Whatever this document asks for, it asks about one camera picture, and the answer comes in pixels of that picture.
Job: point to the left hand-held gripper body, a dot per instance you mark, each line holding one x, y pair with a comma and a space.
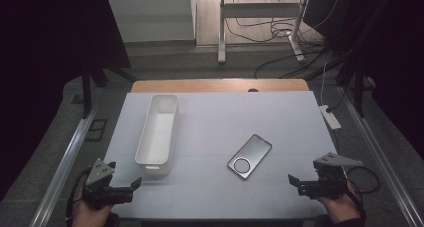
100, 173

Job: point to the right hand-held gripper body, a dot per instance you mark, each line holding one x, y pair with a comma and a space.
330, 182

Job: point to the grey phone case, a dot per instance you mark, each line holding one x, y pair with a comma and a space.
250, 155

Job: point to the person's right hand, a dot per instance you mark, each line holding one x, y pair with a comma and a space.
343, 208

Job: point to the person's left hand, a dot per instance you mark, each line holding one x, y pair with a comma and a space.
88, 217

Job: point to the white power strip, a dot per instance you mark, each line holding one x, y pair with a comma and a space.
330, 117

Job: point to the white plastic storage box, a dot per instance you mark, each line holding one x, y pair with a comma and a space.
156, 137

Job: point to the black stand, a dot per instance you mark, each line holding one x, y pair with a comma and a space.
359, 90
87, 90

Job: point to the white board mat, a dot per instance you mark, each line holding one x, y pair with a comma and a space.
213, 120

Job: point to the wooden table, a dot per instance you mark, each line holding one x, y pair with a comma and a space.
206, 86

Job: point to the black curtain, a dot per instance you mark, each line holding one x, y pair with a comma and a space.
393, 53
50, 53

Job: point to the white cabinet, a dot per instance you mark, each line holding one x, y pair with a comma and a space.
150, 17

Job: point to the aluminium rail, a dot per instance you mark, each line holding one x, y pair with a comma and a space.
380, 160
66, 163

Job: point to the black floor frame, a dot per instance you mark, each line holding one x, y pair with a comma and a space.
96, 129

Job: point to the white metal desk frame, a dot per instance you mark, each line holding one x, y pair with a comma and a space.
221, 27

